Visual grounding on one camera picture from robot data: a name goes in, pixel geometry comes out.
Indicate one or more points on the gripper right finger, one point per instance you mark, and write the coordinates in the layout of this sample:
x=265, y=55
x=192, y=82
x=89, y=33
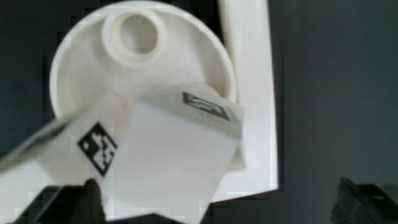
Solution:
x=366, y=203

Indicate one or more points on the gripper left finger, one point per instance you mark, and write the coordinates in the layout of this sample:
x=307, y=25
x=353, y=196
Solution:
x=66, y=205

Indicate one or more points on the white stool leg front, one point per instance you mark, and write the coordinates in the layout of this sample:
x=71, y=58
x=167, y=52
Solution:
x=177, y=149

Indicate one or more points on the white stool leg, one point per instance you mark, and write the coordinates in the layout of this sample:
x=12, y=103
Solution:
x=177, y=149
x=64, y=155

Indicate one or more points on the white round stool seat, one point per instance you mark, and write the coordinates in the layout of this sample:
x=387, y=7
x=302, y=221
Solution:
x=138, y=47

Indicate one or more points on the white L-shaped fence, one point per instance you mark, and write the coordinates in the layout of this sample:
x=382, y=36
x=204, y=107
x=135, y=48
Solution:
x=245, y=27

